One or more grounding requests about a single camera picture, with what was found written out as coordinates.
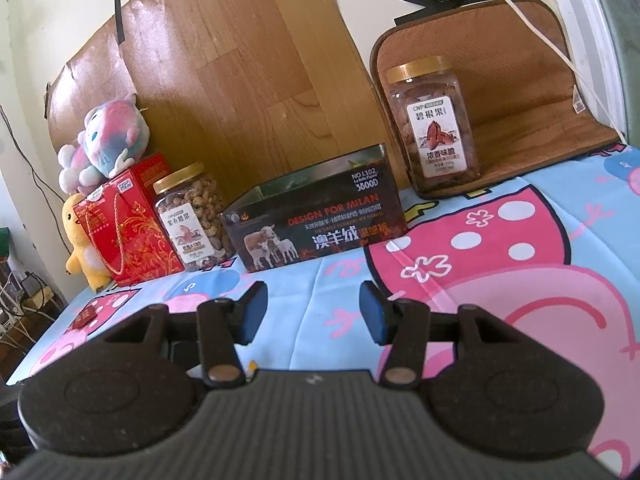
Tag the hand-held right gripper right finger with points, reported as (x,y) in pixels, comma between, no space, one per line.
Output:
(375,315)

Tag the small red packet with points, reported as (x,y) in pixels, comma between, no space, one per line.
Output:
(86,317)

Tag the black tin box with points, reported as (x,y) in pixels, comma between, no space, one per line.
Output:
(320,220)

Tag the wooden board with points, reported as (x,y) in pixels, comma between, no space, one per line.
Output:
(240,85)

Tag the white window frame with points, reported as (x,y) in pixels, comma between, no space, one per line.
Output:
(590,20)

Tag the pecan jar gold lid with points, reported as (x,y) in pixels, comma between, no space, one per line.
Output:
(435,135)

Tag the cashew jar gold lid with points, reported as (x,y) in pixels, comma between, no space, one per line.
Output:
(192,225)

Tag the red gift box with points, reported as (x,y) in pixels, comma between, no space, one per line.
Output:
(125,240)

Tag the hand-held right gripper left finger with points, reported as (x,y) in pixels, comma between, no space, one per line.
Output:
(255,310)

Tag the yellow plush duck toy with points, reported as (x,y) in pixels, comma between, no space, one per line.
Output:
(80,255)

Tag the pink blue plush toy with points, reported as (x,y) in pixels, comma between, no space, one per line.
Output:
(107,145)

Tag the brown seat cushion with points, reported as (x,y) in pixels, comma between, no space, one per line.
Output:
(515,85)

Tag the cartoon printed blanket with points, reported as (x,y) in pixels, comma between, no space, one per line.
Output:
(310,285)

